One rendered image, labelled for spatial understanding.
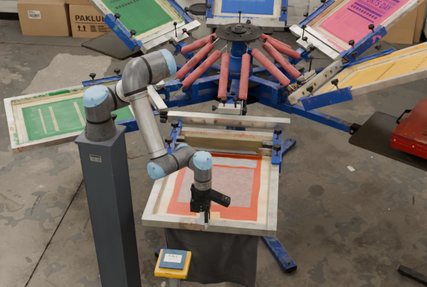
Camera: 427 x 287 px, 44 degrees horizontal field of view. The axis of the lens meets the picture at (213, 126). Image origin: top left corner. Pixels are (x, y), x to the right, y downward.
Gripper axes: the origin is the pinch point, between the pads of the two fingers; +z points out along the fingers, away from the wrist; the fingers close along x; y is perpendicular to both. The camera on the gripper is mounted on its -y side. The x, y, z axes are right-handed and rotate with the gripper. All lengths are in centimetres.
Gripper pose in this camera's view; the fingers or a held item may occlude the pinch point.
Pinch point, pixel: (208, 223)
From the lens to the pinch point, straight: 232.7
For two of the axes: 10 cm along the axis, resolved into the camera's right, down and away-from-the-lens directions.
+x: -1.3, 5.1, -8.5
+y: -9.9, -0.7, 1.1
